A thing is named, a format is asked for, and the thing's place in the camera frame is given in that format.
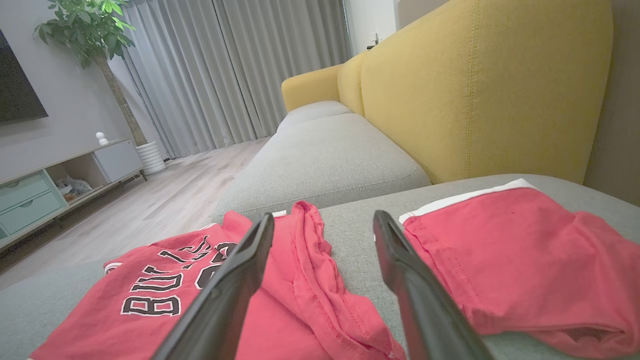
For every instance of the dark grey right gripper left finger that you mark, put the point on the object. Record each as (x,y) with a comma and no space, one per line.
(215,315)

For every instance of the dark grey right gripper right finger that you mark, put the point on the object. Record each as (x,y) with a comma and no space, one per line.
(430,315)

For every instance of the red basketball jersey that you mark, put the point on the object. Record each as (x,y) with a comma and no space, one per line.
(300,280)

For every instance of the red shorts with white trim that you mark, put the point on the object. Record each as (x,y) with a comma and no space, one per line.
(525,260)

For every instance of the yellow and grey sofa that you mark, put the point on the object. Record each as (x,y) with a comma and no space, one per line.
(360,240)

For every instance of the white ribbed cylinder device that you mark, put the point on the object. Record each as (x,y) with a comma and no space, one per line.
(151,157)

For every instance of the low TV cabinet teal drawers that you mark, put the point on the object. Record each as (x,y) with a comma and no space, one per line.
(117,160)

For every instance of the grey sofa seat cushion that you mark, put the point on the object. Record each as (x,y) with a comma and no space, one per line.
(312,112)
(325,160)

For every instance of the crumpled bag in cabinet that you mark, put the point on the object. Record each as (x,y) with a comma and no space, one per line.
(75,189)

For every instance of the small white figurine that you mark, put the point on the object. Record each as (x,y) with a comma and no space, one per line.
(101,139)

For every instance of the large yellow sofa back cushion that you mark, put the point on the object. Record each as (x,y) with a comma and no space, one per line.
(480,90)

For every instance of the grey pleated curtain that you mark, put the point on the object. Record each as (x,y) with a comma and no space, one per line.
(225,70)

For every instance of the small yellow sofa back cushion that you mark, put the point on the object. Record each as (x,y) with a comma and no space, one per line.
(351,82)

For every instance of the yellow sofa armrest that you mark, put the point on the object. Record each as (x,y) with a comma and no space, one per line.
(310,87)

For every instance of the black flat television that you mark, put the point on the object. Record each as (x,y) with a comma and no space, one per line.
(17,85)

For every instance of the green indoor tree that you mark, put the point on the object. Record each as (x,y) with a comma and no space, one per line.
(90,25)

